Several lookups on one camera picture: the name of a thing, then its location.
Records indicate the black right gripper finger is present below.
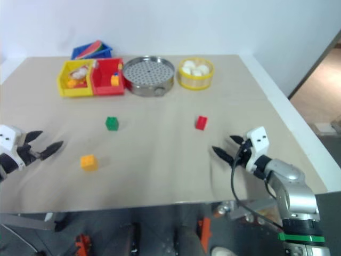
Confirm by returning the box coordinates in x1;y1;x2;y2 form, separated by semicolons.
229;135;245;146
212;145;236;167

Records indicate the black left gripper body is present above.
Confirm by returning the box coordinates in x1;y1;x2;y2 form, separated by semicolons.
16;145;42;166

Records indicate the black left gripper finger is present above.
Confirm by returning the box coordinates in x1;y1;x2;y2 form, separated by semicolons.
23;130;44;147
39;140;65;161

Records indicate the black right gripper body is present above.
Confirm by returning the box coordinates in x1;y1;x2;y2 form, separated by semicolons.
234;138;254;168

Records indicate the orange cube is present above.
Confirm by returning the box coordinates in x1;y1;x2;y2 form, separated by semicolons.
80;154;99;172

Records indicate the red cube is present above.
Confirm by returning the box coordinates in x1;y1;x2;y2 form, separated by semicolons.
194;115;208;131

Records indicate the yellow plastic bin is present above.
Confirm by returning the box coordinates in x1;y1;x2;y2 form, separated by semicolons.
56;59;97;99

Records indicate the green cube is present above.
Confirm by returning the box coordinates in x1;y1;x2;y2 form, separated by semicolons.
105;116;120;132

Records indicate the beige table cloth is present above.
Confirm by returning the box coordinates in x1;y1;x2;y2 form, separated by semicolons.
0;54;329;214

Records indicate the yellow bamboo steamer basket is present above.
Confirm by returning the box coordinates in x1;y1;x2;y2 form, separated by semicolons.
177;56;215;91

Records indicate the white pink toy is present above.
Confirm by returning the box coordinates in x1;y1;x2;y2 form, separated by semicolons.
69;66;89;80

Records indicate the orange clamp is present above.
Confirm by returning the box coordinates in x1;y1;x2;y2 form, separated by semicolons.
75;234;93;256
198;217;213;253

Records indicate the red plastic bin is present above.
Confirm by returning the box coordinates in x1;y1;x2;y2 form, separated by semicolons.
90;57;126;97

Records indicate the white shoe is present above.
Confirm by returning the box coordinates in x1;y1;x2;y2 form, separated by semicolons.
211;246;237;256

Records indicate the toy watermelon slice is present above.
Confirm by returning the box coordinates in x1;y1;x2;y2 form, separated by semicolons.
75;39;103;60

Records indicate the blue plastic bin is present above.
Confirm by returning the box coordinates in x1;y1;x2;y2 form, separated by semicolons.
71;41;113;60

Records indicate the steel steamer pot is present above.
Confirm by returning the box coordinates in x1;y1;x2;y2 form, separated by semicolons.
122;55;176;98

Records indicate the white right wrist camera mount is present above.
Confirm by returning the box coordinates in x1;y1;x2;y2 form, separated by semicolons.
245;126;270;173

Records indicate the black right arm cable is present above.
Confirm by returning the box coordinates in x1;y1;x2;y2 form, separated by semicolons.
230;145;286;230

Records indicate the grey metal frame bar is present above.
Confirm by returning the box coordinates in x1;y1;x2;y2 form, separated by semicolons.
0;212;56;232

